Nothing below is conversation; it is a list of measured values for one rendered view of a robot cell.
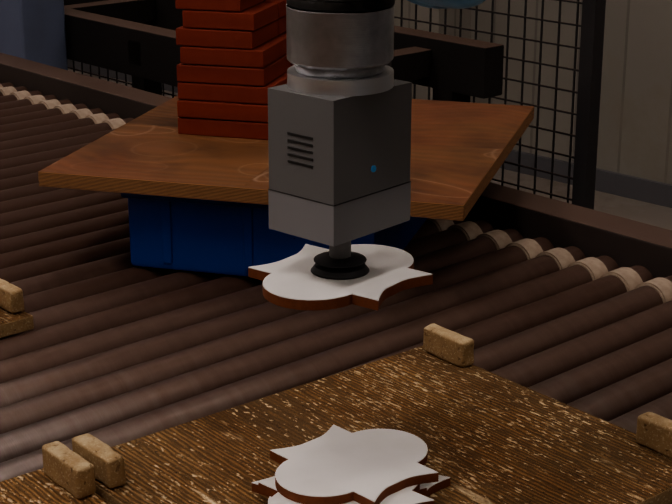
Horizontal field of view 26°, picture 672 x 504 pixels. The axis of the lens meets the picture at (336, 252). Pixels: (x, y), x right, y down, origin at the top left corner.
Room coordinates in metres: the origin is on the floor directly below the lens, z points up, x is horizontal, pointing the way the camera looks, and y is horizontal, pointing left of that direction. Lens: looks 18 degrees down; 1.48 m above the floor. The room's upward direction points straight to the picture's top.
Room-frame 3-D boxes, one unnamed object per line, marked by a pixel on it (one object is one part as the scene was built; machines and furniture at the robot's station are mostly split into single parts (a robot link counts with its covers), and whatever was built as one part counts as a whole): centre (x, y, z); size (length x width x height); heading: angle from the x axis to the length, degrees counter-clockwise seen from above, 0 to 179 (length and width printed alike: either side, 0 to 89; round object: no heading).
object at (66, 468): (1.05, 0.21, 0.95); 0.06 x 0.02 x 0.03; 39
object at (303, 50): (1.01, 0.00, 1.30); 0.08 x 0.08 x 0.05
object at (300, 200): (1.02, 0.00, 1.22); 0.10 x 0.09 x 0.16; 48
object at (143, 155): (1.80, 0.04, 1.03); 0.50 x 0.50 x 0.02; 74
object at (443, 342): (1.31, -0.11, 0.95); 0.06 x 0.02 x 0.03; 40
